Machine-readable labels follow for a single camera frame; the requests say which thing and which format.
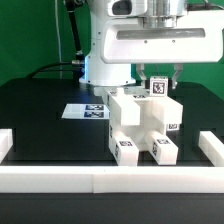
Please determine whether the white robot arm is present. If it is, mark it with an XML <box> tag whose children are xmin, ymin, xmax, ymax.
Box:
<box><xmin>83</xmin><ymin>0</ymin><xmax>224</xmax><ymax>86</ymax></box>

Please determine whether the white sheet with fiducial tags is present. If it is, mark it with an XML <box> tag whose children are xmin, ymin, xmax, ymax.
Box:
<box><xmin>62</xmin><ymin>104</ymin><xmax>110</xmax><ymax>119</ymax></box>

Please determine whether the white chair back part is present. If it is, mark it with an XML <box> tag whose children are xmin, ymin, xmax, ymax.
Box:
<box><xmin>94</xmin><ymin>87</ymin><xmax>183</xmax><ymax>126</ymax></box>

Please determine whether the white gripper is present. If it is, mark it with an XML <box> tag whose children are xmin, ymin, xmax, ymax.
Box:
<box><xmin>101</xmin><ymin>11</ymin><xmax>224</xmax><ymax>89</ymax></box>

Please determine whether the white chair seat part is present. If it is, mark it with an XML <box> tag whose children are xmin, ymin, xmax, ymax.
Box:
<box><xmin>109</xmin><ymin>99</ymin><xmax>166</xmax><ymax>151</ymax></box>

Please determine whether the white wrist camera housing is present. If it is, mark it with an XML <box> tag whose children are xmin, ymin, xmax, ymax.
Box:
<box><xmin>106</xmin><ymin>0</ymin><xmax>147</xmax><ymax>16</ymax></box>

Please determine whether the black cable bundle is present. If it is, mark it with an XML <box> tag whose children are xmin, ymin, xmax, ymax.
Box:
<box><xmin>24</xmin><ymin>0</ymin><xmax>88</xmax><ymax>80</ymax></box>

